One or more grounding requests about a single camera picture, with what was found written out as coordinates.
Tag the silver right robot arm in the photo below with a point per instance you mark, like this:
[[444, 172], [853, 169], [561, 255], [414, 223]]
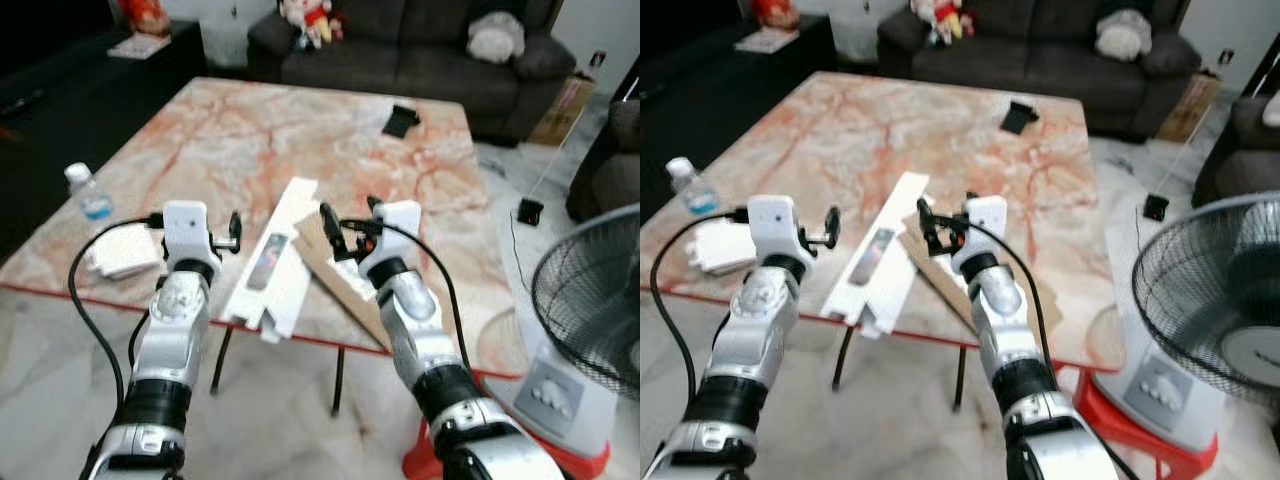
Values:
[[415, 320], [1000, 300]]

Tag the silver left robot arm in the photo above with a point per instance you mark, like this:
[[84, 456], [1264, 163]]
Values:
[[170, 330], [750, 330]]

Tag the long white phone box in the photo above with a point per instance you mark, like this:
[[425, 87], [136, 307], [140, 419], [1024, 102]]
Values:
[[285, 215], [895, 212]]

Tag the small black pouch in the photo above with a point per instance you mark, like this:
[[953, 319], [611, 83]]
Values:
[[1020, 118], [400, 122]]

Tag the orange marble pattern table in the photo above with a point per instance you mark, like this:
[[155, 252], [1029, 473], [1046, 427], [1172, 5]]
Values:
[[880, 140], [250, 140]]

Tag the small white paper box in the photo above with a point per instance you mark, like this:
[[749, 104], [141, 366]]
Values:
[[125, 255], [722, 250]]

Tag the clear plastic water bottle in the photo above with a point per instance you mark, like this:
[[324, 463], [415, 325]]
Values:
[[88, 190], [692, 185]]

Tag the dark grey sofa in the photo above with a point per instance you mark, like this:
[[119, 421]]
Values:
[[1040, 60], [420, 60]]

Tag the small black power adapter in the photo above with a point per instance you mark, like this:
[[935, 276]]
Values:
[[530, 212], [1156, 208]]

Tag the black low cabinet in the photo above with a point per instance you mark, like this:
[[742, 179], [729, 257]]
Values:
[[60, 110], [700, 100]]

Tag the red and white doll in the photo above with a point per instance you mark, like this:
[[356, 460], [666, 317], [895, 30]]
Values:
[[310, 20], [945, 18]]

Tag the pale flat book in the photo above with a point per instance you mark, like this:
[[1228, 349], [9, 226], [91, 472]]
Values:
[[138, 46], [768, 40]]

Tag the grey plush cushion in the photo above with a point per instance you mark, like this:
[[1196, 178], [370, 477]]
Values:
[[497, 38], [1122, 35]]

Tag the brown cardboard box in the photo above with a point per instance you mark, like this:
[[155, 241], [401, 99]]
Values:
[[1190, 105], [562, 110]]

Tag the dark armchair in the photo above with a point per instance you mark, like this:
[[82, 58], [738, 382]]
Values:
[[1240, 150], [605, 170]]

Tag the white fan with black grille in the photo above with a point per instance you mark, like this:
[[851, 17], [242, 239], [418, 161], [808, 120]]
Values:
[[580, 290], [1200, 280]]

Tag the red plush toy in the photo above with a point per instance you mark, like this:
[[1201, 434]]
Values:
[[145, 15], [776, 12]]

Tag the red plastic stool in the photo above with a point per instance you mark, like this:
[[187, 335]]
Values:
[[1100, 412], [585, 463]]

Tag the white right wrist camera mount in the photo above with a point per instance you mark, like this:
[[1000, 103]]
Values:
[[400, 228], [988, 222]]

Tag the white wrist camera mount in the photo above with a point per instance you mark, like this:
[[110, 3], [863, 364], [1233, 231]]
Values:
[[400, 228], [772, 224], [185, 228], [988, 222]]

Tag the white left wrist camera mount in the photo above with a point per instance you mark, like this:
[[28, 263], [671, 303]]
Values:
[[185, 228], [772, 224]]

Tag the black wall socket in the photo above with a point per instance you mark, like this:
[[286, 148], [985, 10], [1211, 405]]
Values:
[[1225, 56], [598, 59]]

